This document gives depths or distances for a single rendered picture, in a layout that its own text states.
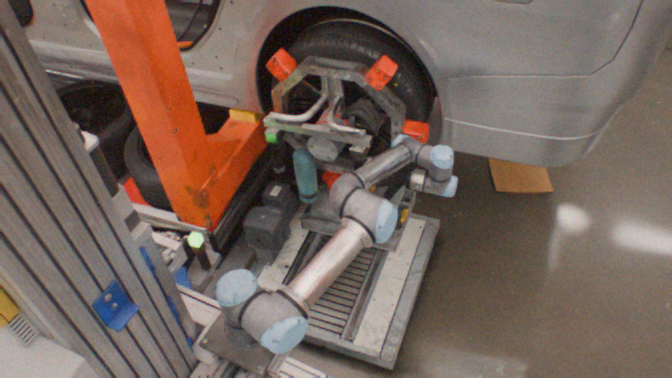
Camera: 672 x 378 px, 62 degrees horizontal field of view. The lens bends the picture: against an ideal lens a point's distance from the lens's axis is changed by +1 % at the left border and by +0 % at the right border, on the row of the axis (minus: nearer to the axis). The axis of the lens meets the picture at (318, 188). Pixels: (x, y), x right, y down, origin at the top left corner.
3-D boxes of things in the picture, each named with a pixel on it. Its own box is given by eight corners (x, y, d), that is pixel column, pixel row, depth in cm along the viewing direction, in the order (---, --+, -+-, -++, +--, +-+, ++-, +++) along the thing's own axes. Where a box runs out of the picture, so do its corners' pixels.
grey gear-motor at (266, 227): (316, 214, 293) (310, 166, 268) (283, 276, 267) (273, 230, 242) (285, 206, 299) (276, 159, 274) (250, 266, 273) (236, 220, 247)
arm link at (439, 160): (417, 148, 185) (415, 172, 193) (446, 162, 179) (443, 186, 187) (430, 136, 189) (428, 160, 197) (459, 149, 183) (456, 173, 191)
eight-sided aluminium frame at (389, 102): (404, 177, 236) (407, 69, 197) (400, 187, 232) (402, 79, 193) (289, 152, 254) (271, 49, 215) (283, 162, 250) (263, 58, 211)
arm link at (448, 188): (459, 170, 192) (456, 187, 198) (427, 164, 195) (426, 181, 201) (454, 186, 187) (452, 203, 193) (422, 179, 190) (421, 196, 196)
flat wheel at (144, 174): (269, 129, 315) (262, 95, 298) (249, 217, 270) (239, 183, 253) (158, 130, 324) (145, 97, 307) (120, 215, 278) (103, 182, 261)
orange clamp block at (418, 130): (406, 133, 220) (428, 137, 217) (400, 145, 215) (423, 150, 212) (406, 119, 215) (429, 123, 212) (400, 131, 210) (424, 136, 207)
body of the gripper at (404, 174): (382, 155, 200) (415, 161, 196) (382, 172, 206) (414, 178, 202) (376, 169, 195) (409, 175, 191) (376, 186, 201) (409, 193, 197)
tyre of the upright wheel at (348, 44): (369, -22, 207) (265, 56, 253) (347, 9, 192) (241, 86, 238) (468, 107, 230) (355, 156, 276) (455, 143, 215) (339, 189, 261)
